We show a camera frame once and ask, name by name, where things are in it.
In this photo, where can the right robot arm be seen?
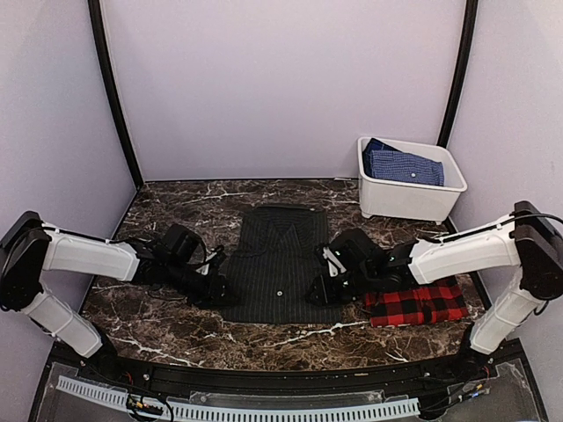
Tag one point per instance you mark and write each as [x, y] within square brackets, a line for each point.
[526, 241]

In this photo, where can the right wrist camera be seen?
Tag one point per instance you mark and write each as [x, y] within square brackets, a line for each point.
[330, 261]

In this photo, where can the black pinstriped long sleeve shirt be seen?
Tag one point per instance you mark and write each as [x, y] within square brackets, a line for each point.
[275, 264]

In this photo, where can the white plastic bin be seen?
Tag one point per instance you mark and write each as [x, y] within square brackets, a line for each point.
[407, 200]

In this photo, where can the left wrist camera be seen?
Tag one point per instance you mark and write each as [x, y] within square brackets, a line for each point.
[213, 262]

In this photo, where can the left black frame post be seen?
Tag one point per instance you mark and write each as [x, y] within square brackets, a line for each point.
[112, 95]

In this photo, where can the white slotted cable duct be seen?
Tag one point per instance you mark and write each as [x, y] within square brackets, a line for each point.
[201, 406]

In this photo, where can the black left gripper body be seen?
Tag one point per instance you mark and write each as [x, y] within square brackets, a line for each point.
[201, 293]

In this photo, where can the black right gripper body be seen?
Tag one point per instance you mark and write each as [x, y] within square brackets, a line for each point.
[340, 293]

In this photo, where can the red black plaid folded shirt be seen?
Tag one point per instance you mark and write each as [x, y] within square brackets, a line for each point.
[438, 302]

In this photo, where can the blue checked shirt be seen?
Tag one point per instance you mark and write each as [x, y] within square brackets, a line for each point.
[382, 161]

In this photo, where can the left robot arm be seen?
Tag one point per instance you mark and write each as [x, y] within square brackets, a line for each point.
[179, 259]

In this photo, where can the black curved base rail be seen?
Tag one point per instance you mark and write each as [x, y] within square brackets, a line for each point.
[423, 377]

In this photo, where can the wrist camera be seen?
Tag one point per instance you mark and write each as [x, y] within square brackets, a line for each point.
[213, 262]
[330, 261]

